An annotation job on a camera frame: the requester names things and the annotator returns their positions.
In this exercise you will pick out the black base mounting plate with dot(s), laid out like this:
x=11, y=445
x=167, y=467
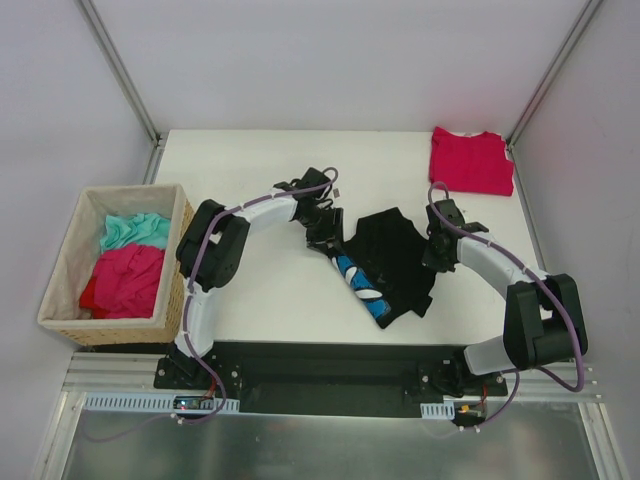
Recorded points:
x=385, y=381

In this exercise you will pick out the wicker laundry basket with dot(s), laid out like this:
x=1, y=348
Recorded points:
x=60, y=310

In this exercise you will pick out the right aluminium frame post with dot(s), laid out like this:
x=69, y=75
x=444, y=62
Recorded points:
x=588, y=12

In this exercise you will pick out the red t-shirt in basket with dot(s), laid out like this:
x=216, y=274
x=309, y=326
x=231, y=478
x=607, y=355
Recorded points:
x=124, y=283

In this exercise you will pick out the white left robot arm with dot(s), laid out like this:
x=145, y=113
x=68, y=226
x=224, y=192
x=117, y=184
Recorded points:
x=210, y=251

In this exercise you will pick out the red t-shirt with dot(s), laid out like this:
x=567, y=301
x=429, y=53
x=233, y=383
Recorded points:
x=471, y=164
x=124, y=283

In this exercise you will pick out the left white cable duct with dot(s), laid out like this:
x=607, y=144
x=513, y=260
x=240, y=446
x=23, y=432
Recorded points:
x=158, y=403

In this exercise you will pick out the aluminium front rail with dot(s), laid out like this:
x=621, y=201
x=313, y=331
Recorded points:
x=135, y=373

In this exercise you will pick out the right white cable duct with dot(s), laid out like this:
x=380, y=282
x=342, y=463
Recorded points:
x=448, y=410

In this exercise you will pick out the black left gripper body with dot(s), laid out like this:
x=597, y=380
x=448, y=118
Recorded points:
x=326, y=236

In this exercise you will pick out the black flower print t-shirt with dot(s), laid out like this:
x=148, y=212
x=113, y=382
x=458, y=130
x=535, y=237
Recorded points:
x=382, y=265

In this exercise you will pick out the teal t-shirt in basket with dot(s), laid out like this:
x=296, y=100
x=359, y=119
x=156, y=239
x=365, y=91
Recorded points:
x=146, y=229

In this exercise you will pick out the left aluminium frame post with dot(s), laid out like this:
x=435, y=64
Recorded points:
x=109, y=50

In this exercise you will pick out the aluminium frame post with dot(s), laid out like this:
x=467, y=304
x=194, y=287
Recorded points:
x=109, y=50
x=588, y=12

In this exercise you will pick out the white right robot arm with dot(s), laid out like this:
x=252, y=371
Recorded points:
x=543, y=320

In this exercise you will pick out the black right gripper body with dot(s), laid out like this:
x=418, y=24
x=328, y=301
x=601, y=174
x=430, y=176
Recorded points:
x=436, y=254

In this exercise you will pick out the white cable duct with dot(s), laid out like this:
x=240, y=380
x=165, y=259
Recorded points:
x=448, y=410
x=158, y=403

